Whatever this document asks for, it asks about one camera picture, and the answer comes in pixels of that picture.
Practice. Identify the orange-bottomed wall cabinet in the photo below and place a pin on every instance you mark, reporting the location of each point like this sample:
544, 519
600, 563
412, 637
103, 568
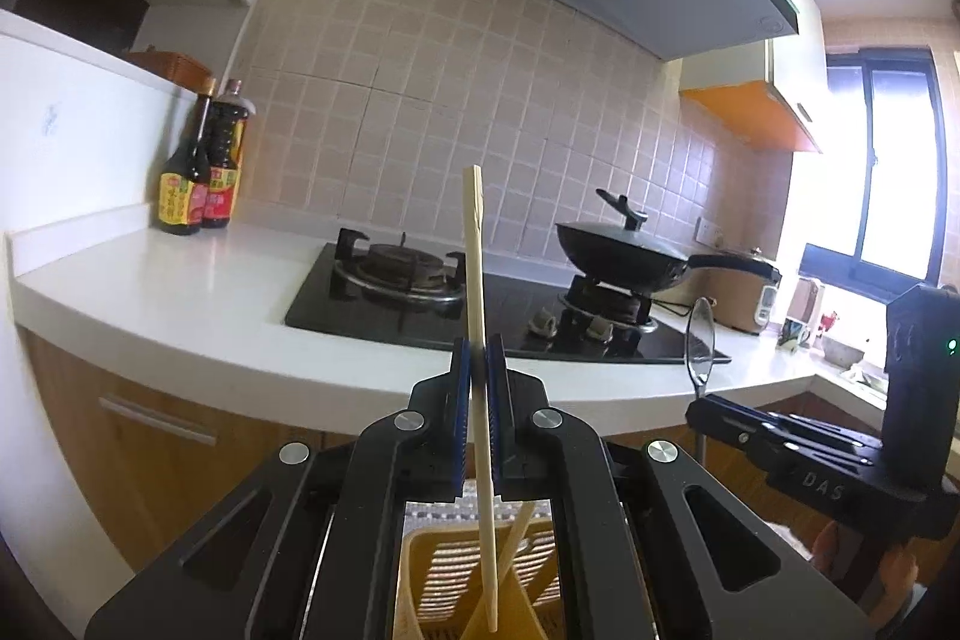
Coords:
780, 55

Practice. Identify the black gas stove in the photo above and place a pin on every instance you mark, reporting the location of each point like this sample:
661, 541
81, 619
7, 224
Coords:
510, 310

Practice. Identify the striped woven mat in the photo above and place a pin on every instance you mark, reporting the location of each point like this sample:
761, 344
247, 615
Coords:
435, 512

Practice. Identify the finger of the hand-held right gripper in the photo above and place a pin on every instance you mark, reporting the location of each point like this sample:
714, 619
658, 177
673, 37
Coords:
739, 406
739, 437

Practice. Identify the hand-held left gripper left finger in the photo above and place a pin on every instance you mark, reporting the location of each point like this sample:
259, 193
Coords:
461, 419

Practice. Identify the slim-necked soy sauce bottle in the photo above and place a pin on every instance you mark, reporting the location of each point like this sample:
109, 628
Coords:
184, 197

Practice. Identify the large dark sauce bottle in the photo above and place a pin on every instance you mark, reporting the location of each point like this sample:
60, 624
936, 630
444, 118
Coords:
225, 153

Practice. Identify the black wok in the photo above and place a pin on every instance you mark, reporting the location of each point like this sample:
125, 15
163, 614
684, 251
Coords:
622, 261

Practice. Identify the person's right hand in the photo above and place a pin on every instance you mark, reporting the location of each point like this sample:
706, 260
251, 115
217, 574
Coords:
900, 580

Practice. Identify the grey bowl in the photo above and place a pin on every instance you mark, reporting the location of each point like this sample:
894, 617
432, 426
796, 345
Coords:
844, 351

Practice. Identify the beige rice cooker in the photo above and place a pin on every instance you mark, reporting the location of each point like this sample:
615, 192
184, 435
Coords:
735, 310

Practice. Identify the white wall outlet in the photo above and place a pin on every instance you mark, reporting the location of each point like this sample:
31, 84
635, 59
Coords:
706, 229

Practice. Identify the white kettle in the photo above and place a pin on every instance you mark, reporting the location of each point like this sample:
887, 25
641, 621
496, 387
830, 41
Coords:
808, 302

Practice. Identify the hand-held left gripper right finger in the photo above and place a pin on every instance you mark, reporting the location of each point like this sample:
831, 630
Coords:
499, 419

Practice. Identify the black wok lid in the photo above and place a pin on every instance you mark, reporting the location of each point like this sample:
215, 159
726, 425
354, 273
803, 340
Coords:
624, 206

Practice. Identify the wooden chopstick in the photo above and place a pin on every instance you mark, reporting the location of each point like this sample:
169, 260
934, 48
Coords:
474, 272
519, 535

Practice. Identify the dark-framed window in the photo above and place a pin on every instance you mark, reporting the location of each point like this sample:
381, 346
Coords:
900, 175

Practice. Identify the yellow plastic utensil basket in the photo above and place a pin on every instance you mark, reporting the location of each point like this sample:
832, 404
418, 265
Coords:
442, 572

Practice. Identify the dark patterned mug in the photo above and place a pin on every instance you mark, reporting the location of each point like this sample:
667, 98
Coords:
793, 332

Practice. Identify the metal spoon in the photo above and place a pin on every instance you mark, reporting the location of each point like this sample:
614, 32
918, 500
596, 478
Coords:
699, 340

